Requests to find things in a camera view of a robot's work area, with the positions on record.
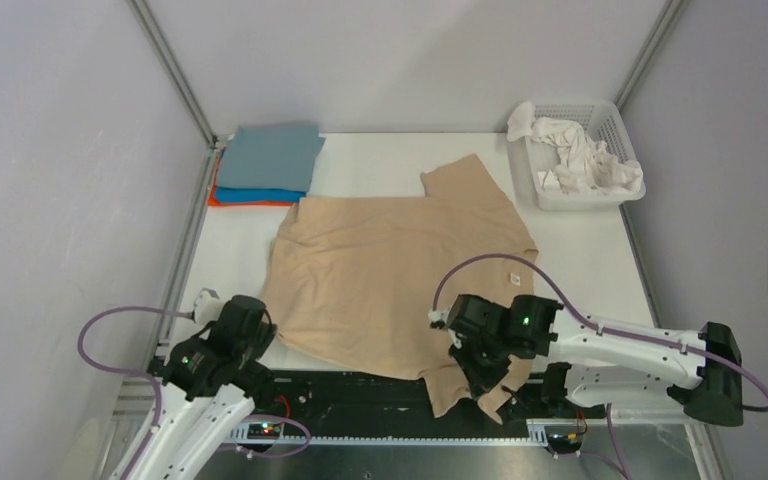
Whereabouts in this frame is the right aluminium frame post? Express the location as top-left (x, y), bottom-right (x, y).
top-left (614, 0), bottom-right (690, 112)

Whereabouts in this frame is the aluminium frame post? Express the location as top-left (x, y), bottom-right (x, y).
top-left (614, 0), bottom-right (690, 112)
top-left (126, 0), bottom-right (218, 148)

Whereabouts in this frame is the right small circuit board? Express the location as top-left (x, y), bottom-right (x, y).
top-left (547, 433), bottom-right (585, 456)

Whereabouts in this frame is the small circuit board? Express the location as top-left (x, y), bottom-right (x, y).
top-left (246, 422), bottom-right (283, 441)
top-left (547, 433), bottom-right (585, 456)

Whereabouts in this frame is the bright blue folded t shirt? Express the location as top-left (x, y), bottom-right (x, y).
top-left (209, 187), bottom-right (307, 206)

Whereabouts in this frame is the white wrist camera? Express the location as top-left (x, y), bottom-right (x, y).
top-left (192, 288), bottom-right (225, 326)
top-left (428, 309), bottom-right (449, 330)

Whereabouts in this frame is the grey-blue folded t shirt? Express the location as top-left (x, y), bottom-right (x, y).
top-left (217, 124), bottom-right (326, 192)

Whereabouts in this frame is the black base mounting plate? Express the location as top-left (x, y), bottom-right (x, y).
top-left (145, 357), bottom-right (597, 440)

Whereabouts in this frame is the white plastic laundry basket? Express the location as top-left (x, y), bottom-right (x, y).
top-left (506, 99), bottom-right (648, 213)

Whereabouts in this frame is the white crumpled t shirt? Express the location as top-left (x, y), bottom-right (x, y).
top-left (507, 100), bottom-right (645, 200)

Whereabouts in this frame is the beige t shirt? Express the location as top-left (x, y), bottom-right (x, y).
top-left (260, 155), bottom-right (538, 417)

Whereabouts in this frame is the orange folded t shirt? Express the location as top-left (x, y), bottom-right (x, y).
top-left (207, 148), bottom-right (306, 208)

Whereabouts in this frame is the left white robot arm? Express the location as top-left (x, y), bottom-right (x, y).
top-left (110, 290), bottom-right (277, 479)

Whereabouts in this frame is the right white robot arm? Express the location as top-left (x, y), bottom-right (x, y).
top-left (429, 294), bottom-right (744, 427)

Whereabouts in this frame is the left small circuit board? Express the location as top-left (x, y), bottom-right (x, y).
top-left (246, 422), bottom-right (283, 441)

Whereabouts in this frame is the left aluminium frame post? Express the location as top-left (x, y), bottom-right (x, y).
top-left (126, 0), bottom-right (218, 148)

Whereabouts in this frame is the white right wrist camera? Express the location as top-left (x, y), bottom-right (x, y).
top-left (428, 309), bottom-right (449, 330)

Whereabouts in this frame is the front aluminium rail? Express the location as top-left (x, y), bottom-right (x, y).
top-left (110, 377), bottom-right (713, 446)

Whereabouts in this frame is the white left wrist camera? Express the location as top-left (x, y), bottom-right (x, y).
top-left (192, 288), bottom-right (225, 326)

